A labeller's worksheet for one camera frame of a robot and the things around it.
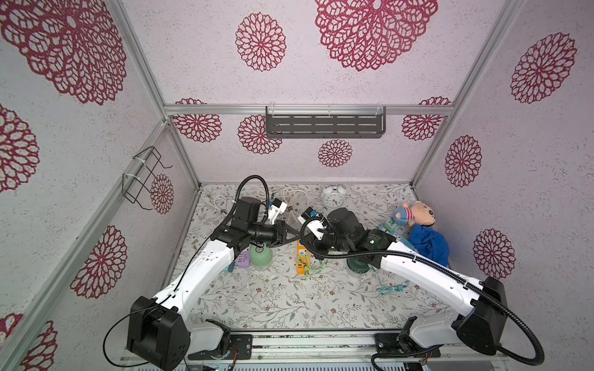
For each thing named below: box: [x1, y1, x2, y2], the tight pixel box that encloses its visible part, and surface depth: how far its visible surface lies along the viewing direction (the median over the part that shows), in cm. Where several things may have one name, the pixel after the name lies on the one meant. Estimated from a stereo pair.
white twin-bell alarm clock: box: [322, 183, 348, 209], surface depth 107 cm
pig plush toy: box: [392, 200, 436, 227], surface depth 102 cm
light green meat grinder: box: [249, 244, 274, 269], surface depth 86 cm
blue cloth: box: [408, 224, 450, 268], surface depth 94 cm
